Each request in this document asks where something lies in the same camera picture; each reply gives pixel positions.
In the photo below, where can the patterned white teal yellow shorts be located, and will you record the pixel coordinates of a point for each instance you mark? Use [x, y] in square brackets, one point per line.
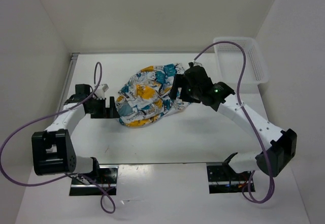
[145, 98]

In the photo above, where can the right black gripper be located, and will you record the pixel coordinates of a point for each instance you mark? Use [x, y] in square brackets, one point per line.
[179, 81]

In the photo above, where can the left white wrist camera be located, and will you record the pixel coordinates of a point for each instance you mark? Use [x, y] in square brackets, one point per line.
[99, 92]

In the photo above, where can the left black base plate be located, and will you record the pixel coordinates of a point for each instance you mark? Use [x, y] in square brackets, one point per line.
[106, 178]

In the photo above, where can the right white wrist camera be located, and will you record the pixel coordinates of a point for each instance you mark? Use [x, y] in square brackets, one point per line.
[194, 63]

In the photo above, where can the aluminium table edge rail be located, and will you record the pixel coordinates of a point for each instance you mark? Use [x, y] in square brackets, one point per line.
[69, 76]

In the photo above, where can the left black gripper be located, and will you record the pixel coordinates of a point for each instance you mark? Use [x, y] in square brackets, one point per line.
[113, 112]

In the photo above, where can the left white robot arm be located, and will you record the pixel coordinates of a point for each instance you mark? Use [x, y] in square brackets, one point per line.
[52, 149]

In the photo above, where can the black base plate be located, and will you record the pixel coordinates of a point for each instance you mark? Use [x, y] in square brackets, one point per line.
[106, 178]
[222, 180]

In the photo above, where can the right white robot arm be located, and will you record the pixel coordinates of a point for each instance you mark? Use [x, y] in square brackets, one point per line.
[278, 146]

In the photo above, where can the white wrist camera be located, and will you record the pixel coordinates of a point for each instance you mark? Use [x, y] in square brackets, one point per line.
[99, 92]
[194, 63]

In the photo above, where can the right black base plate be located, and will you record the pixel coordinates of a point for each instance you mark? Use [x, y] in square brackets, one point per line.
[222, 180]

